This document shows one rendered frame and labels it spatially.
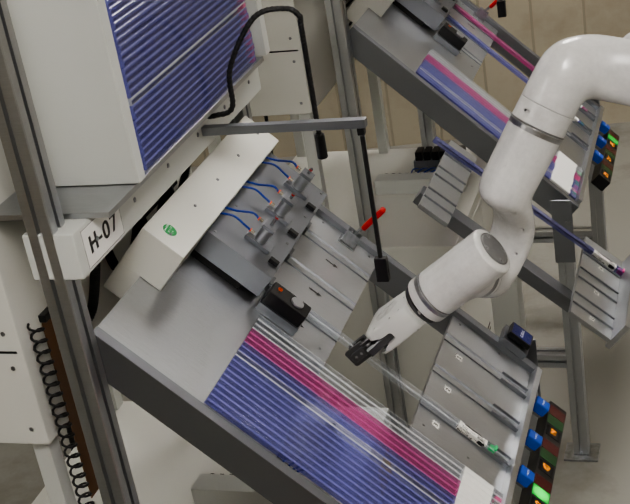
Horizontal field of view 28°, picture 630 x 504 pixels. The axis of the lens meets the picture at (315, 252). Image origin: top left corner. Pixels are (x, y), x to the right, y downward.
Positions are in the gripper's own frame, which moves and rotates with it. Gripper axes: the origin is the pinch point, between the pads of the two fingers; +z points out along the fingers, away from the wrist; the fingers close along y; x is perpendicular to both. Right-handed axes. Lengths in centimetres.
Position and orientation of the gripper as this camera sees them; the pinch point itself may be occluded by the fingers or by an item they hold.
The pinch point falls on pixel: (360, 350)
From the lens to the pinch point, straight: 217.1
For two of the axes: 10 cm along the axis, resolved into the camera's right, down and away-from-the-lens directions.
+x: 7.0, 7.0, 1.4
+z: -6.6, 5.5, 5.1
